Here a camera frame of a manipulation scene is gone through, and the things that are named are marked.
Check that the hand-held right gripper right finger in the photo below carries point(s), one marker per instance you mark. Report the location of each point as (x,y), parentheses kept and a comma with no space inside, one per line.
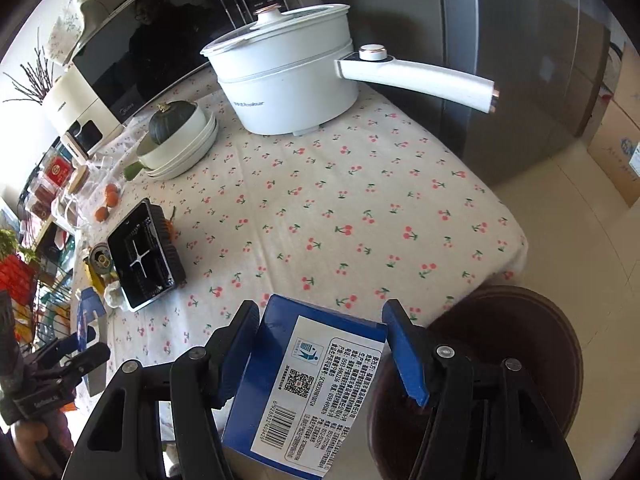
(407,355)

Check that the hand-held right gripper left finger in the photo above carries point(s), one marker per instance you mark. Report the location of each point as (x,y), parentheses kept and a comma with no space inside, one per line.
(235,355)

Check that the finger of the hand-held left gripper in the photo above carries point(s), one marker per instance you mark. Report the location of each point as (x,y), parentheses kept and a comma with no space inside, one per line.
(60,351)
(90,356)

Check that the blue cardboard box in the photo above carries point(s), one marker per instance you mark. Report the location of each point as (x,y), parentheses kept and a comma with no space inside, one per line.
(270,360)

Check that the blue white packet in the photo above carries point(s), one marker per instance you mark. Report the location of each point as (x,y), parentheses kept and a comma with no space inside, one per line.
(90,305)

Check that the white tissue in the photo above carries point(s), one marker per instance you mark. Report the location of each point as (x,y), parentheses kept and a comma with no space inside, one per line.
(112,295)

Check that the black plastic tray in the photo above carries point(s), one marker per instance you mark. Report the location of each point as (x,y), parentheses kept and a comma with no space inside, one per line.
(140,260)

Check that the brown round bin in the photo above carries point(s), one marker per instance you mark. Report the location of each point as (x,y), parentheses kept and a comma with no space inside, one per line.
(525,340)

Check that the person's left hand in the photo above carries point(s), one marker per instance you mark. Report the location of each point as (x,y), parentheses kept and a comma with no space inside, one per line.
(30,437)

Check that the green plant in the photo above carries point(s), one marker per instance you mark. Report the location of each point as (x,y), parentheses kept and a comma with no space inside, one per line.
(15,245)

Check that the white pitcher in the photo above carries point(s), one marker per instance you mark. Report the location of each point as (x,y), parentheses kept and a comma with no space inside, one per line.
(67,210)

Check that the orange fruit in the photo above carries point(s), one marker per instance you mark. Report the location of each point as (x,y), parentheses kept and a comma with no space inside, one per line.
(111,190)
(102,213)
(113,200)

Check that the cherry print tablecloth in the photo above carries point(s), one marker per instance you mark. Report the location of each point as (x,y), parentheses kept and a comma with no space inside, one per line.
(325,200)

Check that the red box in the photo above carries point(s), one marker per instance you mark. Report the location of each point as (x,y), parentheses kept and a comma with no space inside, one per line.
(57,170)

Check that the small green object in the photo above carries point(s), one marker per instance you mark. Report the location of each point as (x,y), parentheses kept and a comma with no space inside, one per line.
(131,171)

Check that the stacked white plates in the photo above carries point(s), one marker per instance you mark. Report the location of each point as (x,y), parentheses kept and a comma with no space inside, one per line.
(200,152)

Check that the white bowl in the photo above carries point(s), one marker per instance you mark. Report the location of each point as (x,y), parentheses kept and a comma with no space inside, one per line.
(190,132)

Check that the dark green pumpkin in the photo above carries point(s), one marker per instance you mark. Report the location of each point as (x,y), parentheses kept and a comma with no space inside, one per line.
(167,122)

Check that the white countertop appliance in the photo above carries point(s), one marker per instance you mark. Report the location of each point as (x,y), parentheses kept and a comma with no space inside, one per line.
(70,105)

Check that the bare dry twigs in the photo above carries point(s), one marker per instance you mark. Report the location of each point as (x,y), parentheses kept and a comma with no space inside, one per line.
(30,85)

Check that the white electric pot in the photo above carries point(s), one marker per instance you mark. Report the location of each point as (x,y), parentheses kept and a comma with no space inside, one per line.
(280,90)

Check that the large cardboard box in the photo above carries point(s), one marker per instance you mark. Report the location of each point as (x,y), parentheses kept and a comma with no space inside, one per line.
(615,155)

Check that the grey refrigerator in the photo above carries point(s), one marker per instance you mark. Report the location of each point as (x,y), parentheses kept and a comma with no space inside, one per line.
(500,60)

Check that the black microwave oven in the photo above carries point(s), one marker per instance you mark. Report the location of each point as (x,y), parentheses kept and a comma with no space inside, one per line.
(150,50)

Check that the floral cloth cover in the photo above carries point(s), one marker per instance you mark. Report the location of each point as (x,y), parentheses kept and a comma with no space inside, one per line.
(75,15)

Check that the white pot lid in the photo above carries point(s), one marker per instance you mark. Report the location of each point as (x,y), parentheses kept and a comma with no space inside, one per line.
(267,15)

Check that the small cardboard box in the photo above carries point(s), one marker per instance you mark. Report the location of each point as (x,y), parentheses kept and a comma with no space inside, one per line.
(625,80)

